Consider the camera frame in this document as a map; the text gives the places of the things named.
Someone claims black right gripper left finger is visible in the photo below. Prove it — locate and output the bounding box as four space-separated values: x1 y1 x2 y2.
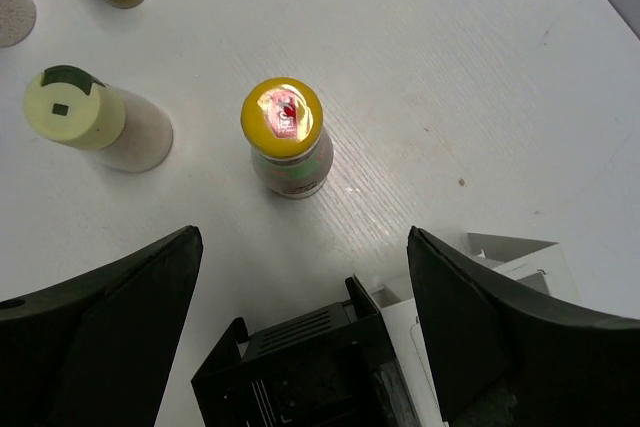
1 226 203 426

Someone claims blue-labelled white granule jar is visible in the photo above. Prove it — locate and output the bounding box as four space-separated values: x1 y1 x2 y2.
0 0 37 48

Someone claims black condiment organizer rack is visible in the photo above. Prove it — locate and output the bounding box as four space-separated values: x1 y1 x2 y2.
192 277 444 426

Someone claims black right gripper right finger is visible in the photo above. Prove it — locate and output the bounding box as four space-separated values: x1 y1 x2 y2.
407 227 639 426

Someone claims yellow-capped red sauce bottle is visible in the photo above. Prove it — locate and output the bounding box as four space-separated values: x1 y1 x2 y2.
240 77 334 199

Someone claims cream-lidded seasoning shaker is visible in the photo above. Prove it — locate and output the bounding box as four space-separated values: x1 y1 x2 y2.
23 65 173 173

